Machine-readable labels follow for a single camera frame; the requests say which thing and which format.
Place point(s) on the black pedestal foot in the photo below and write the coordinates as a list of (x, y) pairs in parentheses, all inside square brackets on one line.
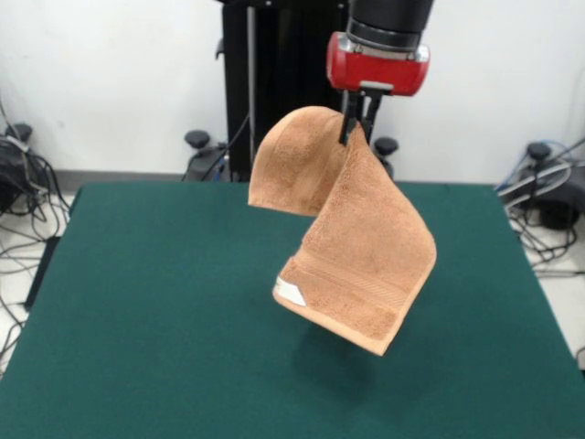
[(18, 130), (538, 151)]

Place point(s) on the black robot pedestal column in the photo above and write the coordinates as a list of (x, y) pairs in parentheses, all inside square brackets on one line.
[(283, 68)]

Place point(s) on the tan terry towel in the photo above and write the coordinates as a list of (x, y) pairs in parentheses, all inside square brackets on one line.
[(365, 238)]

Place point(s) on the dark green table cloth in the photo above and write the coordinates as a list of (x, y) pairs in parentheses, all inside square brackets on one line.
[(137, 366)]

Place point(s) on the black pedestal leg with knob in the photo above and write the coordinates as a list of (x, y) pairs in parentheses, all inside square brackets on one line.
[(197, 138), (386, 145)]

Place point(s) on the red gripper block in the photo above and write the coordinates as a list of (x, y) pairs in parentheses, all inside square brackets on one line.
[(379, 71)]

